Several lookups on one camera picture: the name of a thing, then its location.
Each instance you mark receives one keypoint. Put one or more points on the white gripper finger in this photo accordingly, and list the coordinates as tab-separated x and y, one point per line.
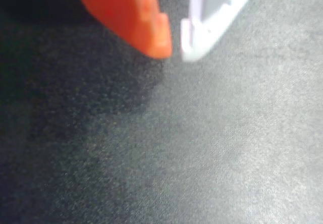
202	40

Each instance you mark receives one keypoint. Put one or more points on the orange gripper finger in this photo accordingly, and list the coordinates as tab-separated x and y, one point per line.
131	14

